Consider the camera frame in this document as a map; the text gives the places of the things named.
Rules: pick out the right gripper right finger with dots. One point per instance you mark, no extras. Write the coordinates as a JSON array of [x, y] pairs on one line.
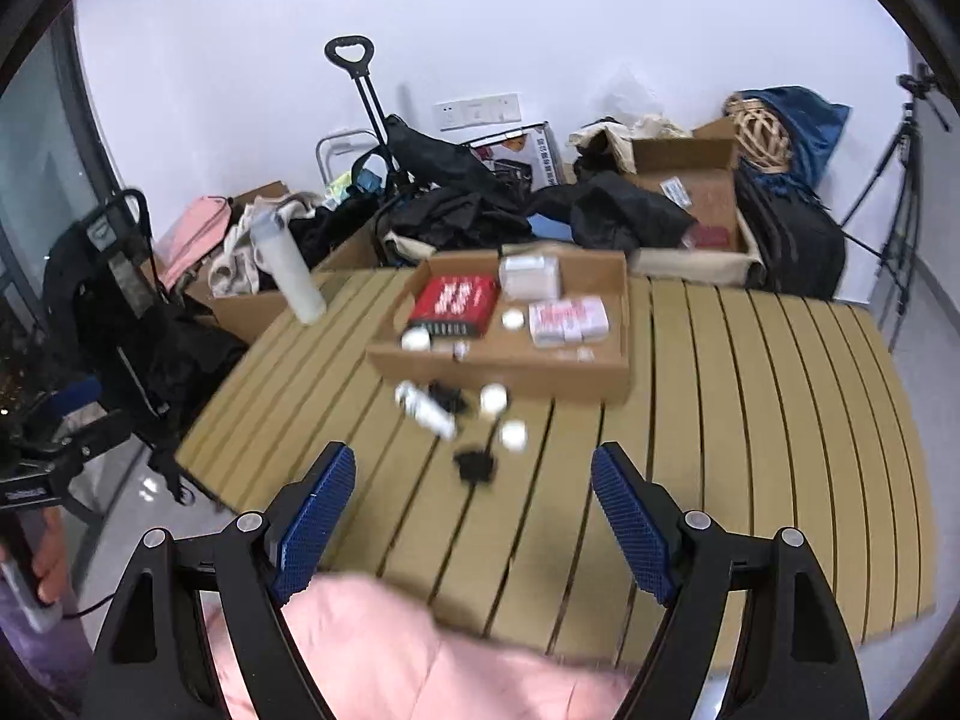
[[794, 656]]

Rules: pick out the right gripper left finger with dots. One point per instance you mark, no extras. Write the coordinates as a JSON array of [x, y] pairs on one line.
[[153, 659]]

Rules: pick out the small white cream jar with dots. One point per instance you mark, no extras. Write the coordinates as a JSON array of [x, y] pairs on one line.
[[514, 435]]

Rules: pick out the white tube bottle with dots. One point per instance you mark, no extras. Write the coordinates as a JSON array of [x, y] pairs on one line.
[[425, 411]]

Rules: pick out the small white round jar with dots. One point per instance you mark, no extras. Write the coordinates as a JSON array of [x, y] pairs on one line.
[[493, 400]]

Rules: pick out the black hair clips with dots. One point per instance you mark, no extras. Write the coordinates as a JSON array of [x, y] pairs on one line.
[[450, 399]]

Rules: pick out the pink patterned packet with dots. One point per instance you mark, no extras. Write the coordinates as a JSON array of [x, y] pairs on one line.
[[573, 320]]

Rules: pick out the red printed box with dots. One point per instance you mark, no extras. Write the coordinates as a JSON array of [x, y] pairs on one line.
[[455, 306]]

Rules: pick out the clear plastic container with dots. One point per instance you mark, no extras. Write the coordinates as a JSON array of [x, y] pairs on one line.
[[530, 278]]

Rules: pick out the pink clothing of operator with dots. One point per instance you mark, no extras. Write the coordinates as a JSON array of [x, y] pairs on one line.
[[376, 653]]

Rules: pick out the cardboard box left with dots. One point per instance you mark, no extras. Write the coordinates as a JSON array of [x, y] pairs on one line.
[[245, 315]]

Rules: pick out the beige cloth pile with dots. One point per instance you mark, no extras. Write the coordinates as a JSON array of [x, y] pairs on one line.
[[239, 269]]

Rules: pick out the pink backpack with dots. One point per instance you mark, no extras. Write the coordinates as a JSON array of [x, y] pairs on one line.
[[199, 230]]

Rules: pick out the white thermos bottle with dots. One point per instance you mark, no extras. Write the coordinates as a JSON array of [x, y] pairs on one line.
[[278, 253]]

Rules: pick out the flat cardboard tray box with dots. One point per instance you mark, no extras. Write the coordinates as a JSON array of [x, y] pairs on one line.
[[598, 370]]

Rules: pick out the white metal rack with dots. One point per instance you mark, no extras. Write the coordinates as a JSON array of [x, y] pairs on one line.
[[340, 145]]

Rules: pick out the black clothes pile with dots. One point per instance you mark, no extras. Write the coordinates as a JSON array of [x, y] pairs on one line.
[[449, 200]]

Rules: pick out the large cardboard box right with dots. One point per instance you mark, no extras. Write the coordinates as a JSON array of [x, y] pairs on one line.
[[697, 174]]

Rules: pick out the woven wicker basket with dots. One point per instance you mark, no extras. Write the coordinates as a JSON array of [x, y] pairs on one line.
[[763, 139]]

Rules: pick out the blue cloth bag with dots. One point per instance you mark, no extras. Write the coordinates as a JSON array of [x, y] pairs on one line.
[[815, 128]]

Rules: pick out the printed product carton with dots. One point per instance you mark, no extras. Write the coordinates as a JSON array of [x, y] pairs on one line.
[[526, 156]]

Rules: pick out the black camera tripod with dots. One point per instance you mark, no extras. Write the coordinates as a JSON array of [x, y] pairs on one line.
[[896, 257]]

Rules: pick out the black trolley handle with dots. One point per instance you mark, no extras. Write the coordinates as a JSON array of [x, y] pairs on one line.
[[354, 54]]

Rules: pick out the white wall socket strip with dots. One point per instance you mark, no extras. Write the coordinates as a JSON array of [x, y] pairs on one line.
[[476, 112]]

